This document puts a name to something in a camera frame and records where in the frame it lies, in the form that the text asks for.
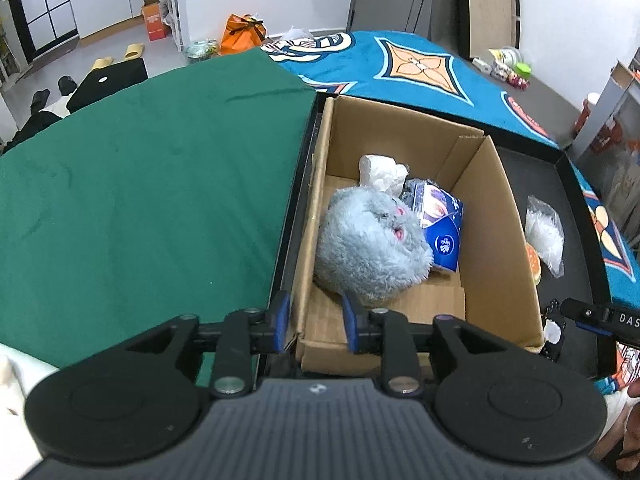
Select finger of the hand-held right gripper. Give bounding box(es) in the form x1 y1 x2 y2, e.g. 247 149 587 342
557 298 615 333

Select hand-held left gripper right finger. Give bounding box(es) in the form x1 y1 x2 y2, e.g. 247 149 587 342
342 291 506 396

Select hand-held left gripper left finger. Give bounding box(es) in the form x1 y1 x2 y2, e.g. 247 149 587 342
125 290 291 396

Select grey fluffy plush toy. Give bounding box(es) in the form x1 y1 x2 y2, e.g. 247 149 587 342
313 184 435 309

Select brown cardboard box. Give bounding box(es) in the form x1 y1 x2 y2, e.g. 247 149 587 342
292 93 547 377

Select blue tissue packet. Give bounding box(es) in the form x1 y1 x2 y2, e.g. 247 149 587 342
413 181 465 273

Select black tray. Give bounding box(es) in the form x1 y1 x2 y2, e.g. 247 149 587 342
259 92 619 382

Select white tissue wad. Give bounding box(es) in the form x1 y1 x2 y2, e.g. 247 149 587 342
358 153 410 197

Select person's right hand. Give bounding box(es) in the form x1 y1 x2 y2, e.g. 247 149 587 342
620 380 640 476

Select green blanket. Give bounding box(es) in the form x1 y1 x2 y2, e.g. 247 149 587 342
0 48 319 369

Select grey desk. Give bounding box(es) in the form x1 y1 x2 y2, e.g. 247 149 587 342
569 47 640 162

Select blue patterned blanket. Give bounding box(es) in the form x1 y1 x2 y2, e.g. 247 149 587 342
259 29 640 397

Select white plastic bottle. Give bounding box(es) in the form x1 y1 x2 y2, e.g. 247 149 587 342
488 47 524 67

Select white fleece blanket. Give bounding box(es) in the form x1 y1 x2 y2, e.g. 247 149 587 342
0 342 62 480

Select green clear plastic bag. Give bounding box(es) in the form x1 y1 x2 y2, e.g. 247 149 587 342
184 38 221 64

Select orange bag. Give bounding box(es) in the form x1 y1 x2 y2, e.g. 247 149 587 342
219 13 269 56

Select black dotted case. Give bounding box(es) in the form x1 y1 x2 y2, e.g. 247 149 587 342
66 58 150 114

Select black and white clothes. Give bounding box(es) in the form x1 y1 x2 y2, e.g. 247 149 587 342
0 97 72 157

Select wooden framed board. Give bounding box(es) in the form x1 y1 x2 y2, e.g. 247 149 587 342
454 0 522 62

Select orange cardboard box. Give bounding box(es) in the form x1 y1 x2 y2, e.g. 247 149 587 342
141 0 172 42

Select white narrow rack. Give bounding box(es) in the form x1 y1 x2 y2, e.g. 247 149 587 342
156 0 184 54

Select black grid partition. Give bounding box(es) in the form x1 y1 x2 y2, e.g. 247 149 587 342
0 0 80 63

